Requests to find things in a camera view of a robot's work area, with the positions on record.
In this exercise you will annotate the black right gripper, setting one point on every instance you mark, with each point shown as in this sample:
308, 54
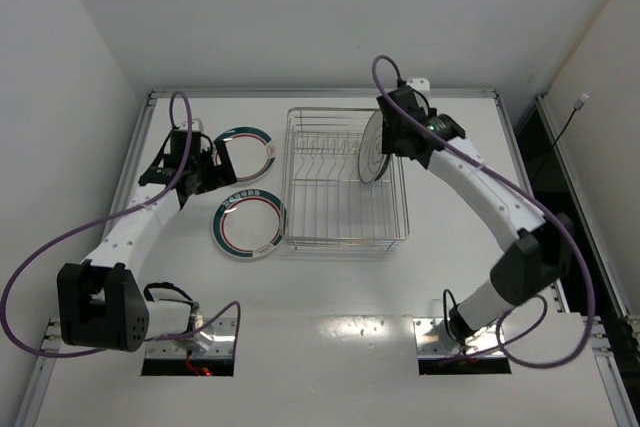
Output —
392, 128

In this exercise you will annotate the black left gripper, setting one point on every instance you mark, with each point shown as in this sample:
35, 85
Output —
211, 167

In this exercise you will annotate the blue floral green plate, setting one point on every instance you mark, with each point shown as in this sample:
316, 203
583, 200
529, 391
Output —
378, 161

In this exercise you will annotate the white plate with grey rim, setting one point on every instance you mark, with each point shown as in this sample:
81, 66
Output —
364, 170

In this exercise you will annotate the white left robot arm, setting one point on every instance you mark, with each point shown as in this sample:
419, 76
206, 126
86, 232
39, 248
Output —
100, 302

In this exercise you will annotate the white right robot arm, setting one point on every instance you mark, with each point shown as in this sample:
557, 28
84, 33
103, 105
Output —
534, 253

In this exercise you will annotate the green rimmed plate far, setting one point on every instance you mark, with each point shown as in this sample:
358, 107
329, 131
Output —
252, 152

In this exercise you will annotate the green rimmed plate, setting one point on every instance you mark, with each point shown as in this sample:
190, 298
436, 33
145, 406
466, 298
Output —
252, 152
248, 224

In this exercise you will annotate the green rimmed plate near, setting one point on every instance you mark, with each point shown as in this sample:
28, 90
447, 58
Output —
248, 224

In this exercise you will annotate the metal wire dish rack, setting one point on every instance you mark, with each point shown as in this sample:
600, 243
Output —
328, 204

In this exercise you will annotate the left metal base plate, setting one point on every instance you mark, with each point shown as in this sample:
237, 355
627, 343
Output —
215, 342

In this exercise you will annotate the metal base plate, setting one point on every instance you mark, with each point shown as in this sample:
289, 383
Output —
433, 343
215, 342

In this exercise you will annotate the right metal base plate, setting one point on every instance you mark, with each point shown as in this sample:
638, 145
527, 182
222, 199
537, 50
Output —
433, 343

